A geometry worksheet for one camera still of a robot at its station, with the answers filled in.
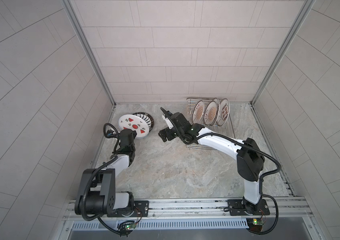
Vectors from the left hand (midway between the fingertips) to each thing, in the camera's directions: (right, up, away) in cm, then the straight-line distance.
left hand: (132, 125), depth 89 cm
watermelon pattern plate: (+1, +1, +5) cm, 5 cm away
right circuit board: (+63, -45, -21) cm, 80 cm away
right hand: (+19, -3, -5) cm, 20 cm away
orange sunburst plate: (+42, +8, +16) cm, 46 cm away
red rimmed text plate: (+58, +8, +11) cm, 60 cm away
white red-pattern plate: (+50, +7, +12) cm, 52 cm away
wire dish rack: (+37, +15, +20) cm, 45 cm away
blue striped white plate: (+6, +4, +16) cm, 18 cm away
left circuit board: (+7, -43, -24) cm, 49 cm away
